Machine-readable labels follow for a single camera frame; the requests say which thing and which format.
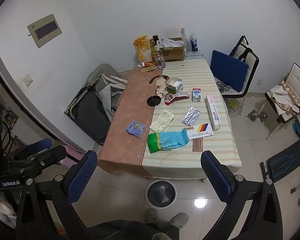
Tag white box with colour stripes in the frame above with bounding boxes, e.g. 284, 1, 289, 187
185, 122, 214, 140

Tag green and white box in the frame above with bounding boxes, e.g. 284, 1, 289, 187
164, 77, 184, 94

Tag silver blister pack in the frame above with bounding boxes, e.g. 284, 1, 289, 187
181, 107, 202, 126

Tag black monitor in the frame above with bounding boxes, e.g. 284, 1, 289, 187
266, 134, 300, 183

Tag person's grey slipper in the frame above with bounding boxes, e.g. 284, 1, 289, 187
169, 212, 189, 228
144, 209, 158, 223

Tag blue packet with star print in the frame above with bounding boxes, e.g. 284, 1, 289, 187
125, 121, 147, 138

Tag small clear glass bottle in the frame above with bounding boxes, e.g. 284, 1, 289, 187
155, 45, 167, 69

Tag cardboard box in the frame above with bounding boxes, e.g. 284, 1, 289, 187
157, 37, 187, 62

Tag white chair with black frame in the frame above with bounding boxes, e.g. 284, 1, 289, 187
265, 63, 300, 141
210, 35, 260, 117

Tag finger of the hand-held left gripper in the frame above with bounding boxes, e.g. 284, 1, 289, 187
16, 138, 52, 161
10, 145, 67, 173

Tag black bag straps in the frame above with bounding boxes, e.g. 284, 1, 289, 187
229, 35, 253, 63

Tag beige wall panel box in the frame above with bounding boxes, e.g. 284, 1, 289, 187
27, 14, 62, 48

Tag cream flat box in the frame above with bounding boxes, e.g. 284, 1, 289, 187
149, 110, 176, 133

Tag white trash bin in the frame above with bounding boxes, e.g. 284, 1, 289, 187
145, 179, 177, 209

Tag beige wooden cutout figure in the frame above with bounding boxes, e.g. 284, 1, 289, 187
155, 76, 169, 98

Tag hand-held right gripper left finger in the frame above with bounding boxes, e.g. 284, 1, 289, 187
15, 150, 98, 240

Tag white plastic bag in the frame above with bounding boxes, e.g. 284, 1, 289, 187
161, 38, 184, 48

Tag brown card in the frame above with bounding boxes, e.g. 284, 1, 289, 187
192, 138, 204, 153

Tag yellow chips bag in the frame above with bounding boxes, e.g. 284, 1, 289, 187
133, 35, 155, 63

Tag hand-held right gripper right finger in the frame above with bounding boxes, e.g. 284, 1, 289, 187
201, 151, 290, 240

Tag grey cloth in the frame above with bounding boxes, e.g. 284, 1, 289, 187
99, 74, 128, 111

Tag person's grey right slipper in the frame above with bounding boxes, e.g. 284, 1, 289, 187
169, 212, 189, 228

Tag clear bag with yellow face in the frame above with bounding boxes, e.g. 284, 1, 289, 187
226, 97, 244, 117

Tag beige patterned towel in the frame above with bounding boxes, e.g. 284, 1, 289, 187
269, 80, 300, 117

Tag chrome metal hand grip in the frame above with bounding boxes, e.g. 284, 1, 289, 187
216, 81, 231, 93

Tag green and blue snack bag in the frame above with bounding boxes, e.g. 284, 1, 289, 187
147, 127, 193, 154

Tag folded dark grey cot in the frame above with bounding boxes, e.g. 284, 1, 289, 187
64, 80, 113, 145

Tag person's dark trousers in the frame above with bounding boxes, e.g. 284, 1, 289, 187
87, 219, 181, 240

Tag blue cushion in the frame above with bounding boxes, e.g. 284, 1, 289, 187
210, 50, 249, 93

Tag tall clear glass bottle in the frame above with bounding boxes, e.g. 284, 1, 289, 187
181, 28, 189, 54

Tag blue object beside chair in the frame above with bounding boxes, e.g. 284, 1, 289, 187
292, 120, 300, 138

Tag black round lid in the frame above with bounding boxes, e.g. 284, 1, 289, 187
147, 95, 162, 106

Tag plastic bottle with blue label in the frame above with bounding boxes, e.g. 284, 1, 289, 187
189, 32, 199, 53

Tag brown tablecloth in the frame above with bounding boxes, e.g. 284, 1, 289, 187
97, 66, 163, 178

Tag long white and pink box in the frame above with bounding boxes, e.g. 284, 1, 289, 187
206, 94, 221, 131

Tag person's grey left slipper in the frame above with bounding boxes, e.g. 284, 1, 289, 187
144, 209, 158, 223

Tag grey folding chair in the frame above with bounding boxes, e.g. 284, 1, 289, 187
87, 64, 121, 85

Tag red and blue milk carton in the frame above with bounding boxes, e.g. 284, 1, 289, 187
192, 88, 202, 103

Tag metal dumbbell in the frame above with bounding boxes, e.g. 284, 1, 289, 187
247, 110, 269, 123

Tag red and white wrapper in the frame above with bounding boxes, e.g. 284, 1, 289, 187
163, 92, 190, 106

